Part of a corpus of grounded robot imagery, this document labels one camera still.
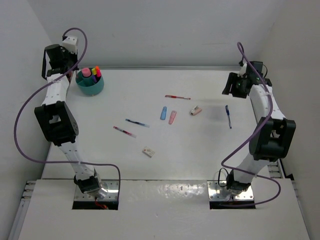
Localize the blue pen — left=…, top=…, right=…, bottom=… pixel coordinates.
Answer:
left=225, top=105, right=232, bottom=129
left=125, top=118, right=150, bottom=128

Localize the pink capped clear tube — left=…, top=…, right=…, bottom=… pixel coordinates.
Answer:
left=81, top=68, right=92, bottom=79

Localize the pink highlighter black body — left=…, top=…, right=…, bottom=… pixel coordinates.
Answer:
left=96, top=70, right=101, bottom=78

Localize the red pen top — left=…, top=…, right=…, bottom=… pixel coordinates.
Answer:
left=164, top=94, right=191, bottom=100

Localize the red pen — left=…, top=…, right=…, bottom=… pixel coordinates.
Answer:
left=113, top=126, right=137, bottom=138
left=164, top=94, right=191, bottom=100

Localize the yellow highlighter black body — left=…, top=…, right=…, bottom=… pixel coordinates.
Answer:
left=91, top=68, right=97, bottom=75

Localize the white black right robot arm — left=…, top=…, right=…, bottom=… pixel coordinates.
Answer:
left=222, top=61, right=296, bottom=195

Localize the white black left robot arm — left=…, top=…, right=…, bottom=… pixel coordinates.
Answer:
left=34, top=44, right=102, bottom=198

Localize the teal round desk organizer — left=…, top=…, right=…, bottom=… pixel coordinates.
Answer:
left=75, top=71, right=105, bottom=96

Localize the pink correction tape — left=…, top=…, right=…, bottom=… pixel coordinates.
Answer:
left=168, top=110, right=177, bottom=125

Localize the blue correction tape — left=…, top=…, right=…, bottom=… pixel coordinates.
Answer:
left=160, top=106, right=167, bottom=121

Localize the red pen left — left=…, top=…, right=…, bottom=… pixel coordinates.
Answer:
left=113, top=126, right=137, bottom=138

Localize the white eraser with sleeve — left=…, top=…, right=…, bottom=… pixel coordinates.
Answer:
left=142, top=147, right=155, bottom=158

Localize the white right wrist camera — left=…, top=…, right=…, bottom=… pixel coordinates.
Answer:
left=237, top=62, right=248, bottom=78

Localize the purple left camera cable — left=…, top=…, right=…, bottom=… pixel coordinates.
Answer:
left=13, top=27, right=121, bottom=198

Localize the black base cable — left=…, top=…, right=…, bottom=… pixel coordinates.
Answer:
left=217, top=167, right=230, bottom=191

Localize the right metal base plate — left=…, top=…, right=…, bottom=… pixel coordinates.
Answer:
left=207, top=180, right=254, bottom=202

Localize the metal base plate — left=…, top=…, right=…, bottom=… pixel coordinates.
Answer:
left=207, top=180, right=254, bottom=202
left=73, top=180, right=119, bottom=202

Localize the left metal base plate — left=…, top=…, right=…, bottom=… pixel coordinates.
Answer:
left=73, top=180, right=119, bottom=202

